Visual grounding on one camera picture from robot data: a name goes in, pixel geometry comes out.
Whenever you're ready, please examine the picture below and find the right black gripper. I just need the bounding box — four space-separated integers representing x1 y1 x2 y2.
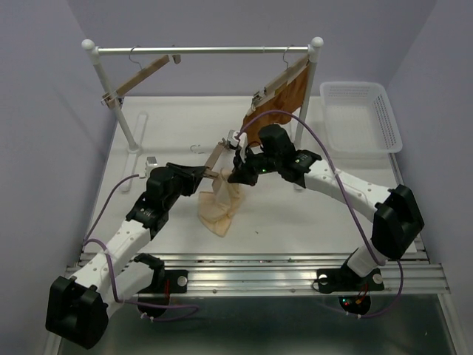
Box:
226 146 281 187

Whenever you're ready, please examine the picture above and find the wooden clip hanger with beige underwear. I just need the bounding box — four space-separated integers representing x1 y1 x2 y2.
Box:
191 138 228 180

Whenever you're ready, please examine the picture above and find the beige underwear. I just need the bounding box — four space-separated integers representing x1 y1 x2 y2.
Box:
198 169 245 237

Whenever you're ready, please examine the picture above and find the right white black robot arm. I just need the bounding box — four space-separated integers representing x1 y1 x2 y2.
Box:
228 124 425 288

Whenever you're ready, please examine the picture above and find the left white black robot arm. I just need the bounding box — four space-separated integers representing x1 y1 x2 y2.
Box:
45 163 209 349

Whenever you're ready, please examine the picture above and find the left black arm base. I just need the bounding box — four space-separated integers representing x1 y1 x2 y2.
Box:
125 268 200 323

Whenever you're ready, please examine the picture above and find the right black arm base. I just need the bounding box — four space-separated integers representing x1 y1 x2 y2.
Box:
312 268 384 317

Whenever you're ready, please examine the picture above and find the brown underwear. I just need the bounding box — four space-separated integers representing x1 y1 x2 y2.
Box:
242 67 309 136

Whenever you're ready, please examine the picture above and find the wooden hanger with brown underwear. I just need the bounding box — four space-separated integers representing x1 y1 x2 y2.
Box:
248 55 310 114

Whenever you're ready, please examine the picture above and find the empty wooden clip hanger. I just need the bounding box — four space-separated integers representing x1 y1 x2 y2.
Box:
101 46 182 109

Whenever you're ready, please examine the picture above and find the white clothes rack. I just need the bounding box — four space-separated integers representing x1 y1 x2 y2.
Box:
81 37 324 178

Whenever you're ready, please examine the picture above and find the white plastic basket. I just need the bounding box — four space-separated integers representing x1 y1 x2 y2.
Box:
319 81 403 157

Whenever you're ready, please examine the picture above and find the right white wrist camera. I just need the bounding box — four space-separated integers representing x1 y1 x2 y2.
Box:
226 130 248 163

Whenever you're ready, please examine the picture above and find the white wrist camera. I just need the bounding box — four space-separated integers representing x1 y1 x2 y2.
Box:
139 156 159 179
226 130 248 163

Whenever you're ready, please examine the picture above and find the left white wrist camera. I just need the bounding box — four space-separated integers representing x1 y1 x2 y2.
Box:
139 156 159 179

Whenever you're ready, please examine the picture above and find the aluminium mounting rail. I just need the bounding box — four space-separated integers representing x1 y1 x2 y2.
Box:
160 252 450 297

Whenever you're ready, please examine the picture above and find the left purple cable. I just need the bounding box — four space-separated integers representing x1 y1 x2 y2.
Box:
83 174 200 322

